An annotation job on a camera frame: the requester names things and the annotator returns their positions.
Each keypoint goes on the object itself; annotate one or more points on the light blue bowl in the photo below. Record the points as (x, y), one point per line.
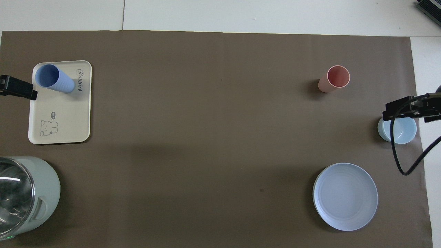
(404, 132)

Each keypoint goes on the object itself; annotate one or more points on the pink plastic cup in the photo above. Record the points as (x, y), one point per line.
(336, 77)

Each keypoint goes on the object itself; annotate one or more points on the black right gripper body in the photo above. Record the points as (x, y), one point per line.
(430, 106)

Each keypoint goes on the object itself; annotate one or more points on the blue ribbed plastic cup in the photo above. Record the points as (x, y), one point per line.
(55, 79)

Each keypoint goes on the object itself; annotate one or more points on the cream rabbit print tray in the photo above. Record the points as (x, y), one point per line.
(65, 113)

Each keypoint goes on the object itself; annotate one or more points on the brown paper table mat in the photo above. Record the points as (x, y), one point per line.
(213, 137)

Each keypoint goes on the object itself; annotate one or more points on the glass pot lid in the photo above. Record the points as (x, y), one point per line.
(15, 193)

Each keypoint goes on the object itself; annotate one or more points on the pale blue round plate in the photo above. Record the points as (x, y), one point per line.
(345, 196)

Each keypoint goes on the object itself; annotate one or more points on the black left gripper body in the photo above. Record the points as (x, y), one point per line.
(2, 85)

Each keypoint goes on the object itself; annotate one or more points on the mint green electric pot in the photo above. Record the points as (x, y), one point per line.
(46, 193)

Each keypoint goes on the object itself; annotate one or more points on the grey ribbed device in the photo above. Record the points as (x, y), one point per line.
(430, 8)

